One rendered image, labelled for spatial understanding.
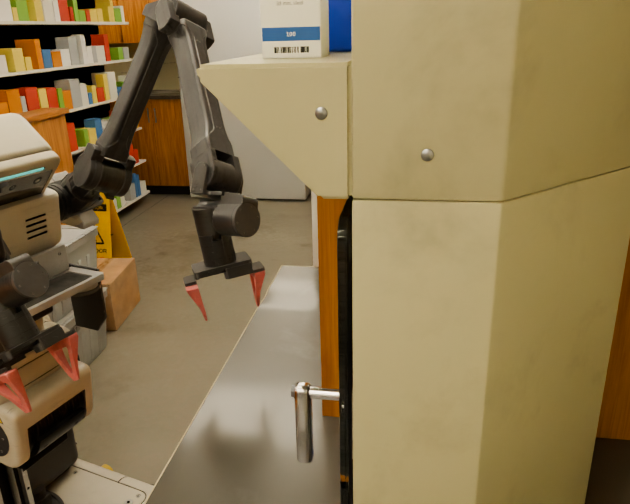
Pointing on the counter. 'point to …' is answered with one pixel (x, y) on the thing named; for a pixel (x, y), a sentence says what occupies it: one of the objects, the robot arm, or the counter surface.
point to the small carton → (294, 28)
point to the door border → (349, 352)
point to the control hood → (294, 112)
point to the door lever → (303, 393)
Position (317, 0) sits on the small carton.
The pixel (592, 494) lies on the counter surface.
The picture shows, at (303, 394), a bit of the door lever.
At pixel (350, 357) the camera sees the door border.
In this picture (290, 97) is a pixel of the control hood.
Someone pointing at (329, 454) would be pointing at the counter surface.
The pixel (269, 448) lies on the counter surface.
